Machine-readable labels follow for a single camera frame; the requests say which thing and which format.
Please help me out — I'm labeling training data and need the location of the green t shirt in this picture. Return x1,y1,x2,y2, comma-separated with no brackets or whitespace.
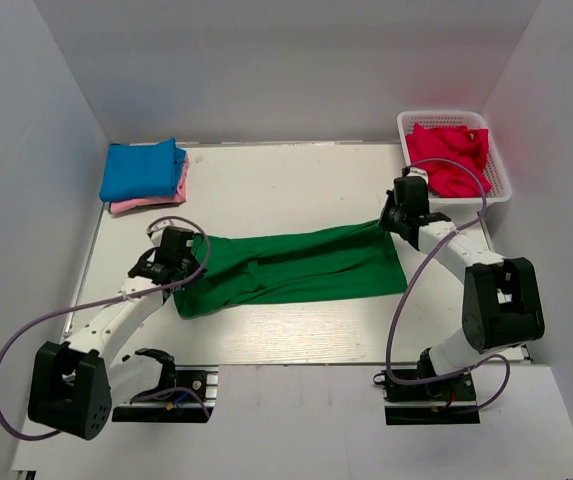
174,220,407,319

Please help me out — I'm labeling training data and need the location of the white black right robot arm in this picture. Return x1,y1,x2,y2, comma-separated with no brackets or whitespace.
379,174,545,399

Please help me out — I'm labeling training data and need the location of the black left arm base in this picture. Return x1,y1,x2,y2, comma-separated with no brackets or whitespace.
112,366,219,424

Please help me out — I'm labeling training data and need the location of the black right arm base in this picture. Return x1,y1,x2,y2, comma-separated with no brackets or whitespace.
373,370,480,426

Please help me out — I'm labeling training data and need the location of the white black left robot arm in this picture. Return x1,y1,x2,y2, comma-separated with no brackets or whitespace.
28,224,210,440

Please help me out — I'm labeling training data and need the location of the folded pink t shirt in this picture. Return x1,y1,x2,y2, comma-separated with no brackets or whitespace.
108,156,190,215

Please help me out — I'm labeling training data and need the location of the crumpled red t shirt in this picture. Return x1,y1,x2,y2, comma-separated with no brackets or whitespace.
405,124,492,198

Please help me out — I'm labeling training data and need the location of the white plastic basket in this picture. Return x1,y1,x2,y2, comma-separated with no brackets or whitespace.
397,110,512,214

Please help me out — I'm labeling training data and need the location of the folded blue t shirt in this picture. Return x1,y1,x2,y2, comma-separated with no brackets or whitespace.
99,138,186,203

